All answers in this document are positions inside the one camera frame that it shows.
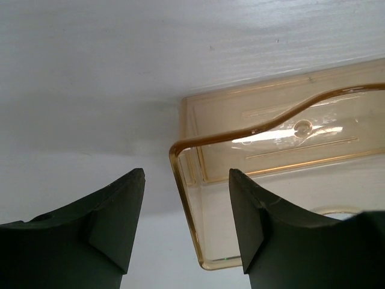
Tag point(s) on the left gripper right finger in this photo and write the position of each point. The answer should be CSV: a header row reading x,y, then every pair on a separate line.
x,y
285,246

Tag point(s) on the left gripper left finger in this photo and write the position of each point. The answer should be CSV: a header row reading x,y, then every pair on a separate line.
x,y
85,244

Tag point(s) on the amber transparent plastic box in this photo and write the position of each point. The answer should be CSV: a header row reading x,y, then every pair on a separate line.
x,y
315,139

